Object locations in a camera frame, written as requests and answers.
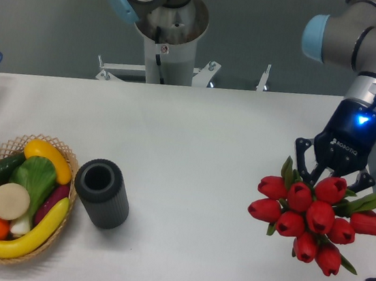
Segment dark grey ribbed vase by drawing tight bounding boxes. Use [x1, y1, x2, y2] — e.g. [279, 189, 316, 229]
[74, 159, 129, 229]

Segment green bok choy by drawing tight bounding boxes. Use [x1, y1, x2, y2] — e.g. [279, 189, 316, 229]
[9, 156, 57, 237]

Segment woven wicker basket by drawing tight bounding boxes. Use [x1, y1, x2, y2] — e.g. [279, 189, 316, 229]
[0, 134, 79, 265]

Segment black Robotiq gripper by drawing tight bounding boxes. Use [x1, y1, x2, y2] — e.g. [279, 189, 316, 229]
[294, 99, 376, 193]

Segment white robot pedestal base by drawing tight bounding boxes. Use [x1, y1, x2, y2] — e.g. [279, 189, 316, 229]
[108, 0, 221, 87]

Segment yellow squash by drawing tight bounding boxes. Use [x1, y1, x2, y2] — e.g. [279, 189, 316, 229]
[23, 139, 72, 185]

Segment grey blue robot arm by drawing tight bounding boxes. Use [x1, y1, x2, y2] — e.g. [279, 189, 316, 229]
[108, 0, 376, 192]

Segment purple sweet potato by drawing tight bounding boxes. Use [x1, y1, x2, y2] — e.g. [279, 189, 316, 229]
[33, 184, 70, 226]

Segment red tulip bouquet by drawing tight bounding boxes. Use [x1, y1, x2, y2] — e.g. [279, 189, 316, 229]
[247, 158, 376, 276]

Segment yellow banana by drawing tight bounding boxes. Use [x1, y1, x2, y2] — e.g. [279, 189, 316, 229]
[0, 197, 70, 259]

